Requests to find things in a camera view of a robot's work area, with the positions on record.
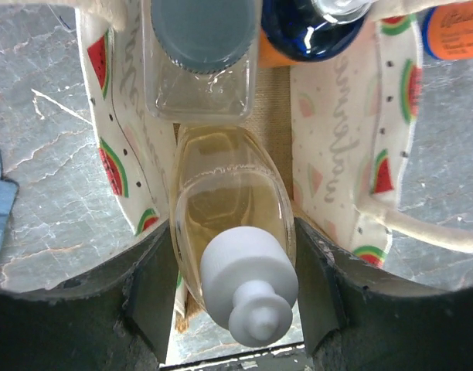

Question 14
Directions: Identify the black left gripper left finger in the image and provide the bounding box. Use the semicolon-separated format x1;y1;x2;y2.
0;223;177;370

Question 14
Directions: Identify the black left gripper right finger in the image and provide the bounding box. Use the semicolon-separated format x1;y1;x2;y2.
295;219;473;370

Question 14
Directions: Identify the amber liquid bottle white cap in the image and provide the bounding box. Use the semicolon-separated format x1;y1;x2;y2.
169;126;298;348

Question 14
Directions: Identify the watermelon print canvas bag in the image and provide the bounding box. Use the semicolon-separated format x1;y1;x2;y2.
46;0;473;334

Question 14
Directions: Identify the clear square bottle grey cap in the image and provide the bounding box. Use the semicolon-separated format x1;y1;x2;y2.
141;0;262;124

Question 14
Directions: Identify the orange spray bottle blue top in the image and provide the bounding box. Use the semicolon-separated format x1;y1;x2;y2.
258;0;373;68

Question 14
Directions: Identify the orange bottle with blue cap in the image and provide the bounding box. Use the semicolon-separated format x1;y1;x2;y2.
422;1;473;60

